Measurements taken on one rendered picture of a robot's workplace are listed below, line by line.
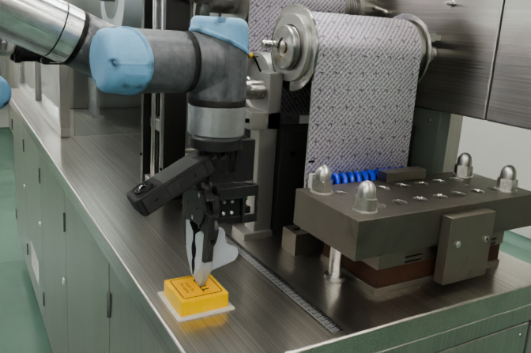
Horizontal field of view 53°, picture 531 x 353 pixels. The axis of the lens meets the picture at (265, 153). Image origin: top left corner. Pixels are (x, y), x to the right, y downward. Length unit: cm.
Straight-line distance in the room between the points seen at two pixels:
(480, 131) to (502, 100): 301
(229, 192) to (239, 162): 4
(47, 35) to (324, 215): 45
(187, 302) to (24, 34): 39
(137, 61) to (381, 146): 55
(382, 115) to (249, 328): 47
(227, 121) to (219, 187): 9
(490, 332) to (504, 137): 303
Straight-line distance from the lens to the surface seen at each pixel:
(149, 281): 85
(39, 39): 72
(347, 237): 78
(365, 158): 100
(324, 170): 85
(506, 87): 104
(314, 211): 84
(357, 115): 97
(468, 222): 89
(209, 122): 68
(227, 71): 67
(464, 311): 89
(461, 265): 92
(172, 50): 63
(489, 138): 400
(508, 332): 102
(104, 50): 62
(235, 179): 73
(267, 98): 95
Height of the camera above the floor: 128
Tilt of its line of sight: 13 degrees down
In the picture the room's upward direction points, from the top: 4 degrees clockwise
